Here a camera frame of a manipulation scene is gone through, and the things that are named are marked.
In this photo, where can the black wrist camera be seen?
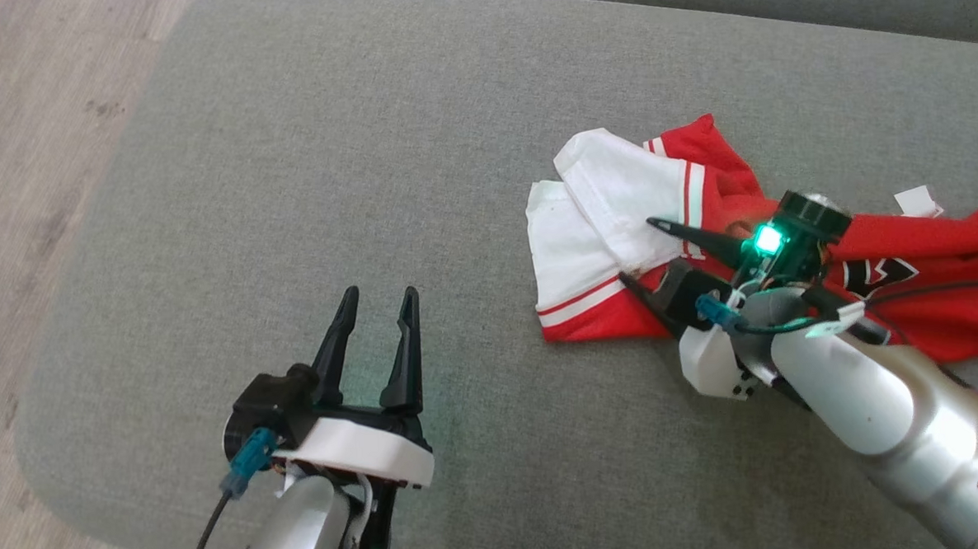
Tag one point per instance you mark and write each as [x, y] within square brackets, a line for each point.
[793, 236]
[268, 408]

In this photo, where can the grey sofa seat cushion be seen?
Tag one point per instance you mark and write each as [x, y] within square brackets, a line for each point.
[370, 189]

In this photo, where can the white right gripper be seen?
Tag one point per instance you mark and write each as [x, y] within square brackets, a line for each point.
[710, 339]

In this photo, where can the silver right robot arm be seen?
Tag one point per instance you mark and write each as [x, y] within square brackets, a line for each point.
[908, 429]

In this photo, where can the red basketball jersey with number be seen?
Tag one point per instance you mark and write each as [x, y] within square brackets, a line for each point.
[618, 211]

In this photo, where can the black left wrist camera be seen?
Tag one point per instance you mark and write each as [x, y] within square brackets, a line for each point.
[268, 408]

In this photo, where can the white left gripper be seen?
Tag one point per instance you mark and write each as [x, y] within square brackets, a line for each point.
[356, 453]

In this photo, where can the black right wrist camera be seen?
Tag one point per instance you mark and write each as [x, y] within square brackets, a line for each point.
[793, 236]

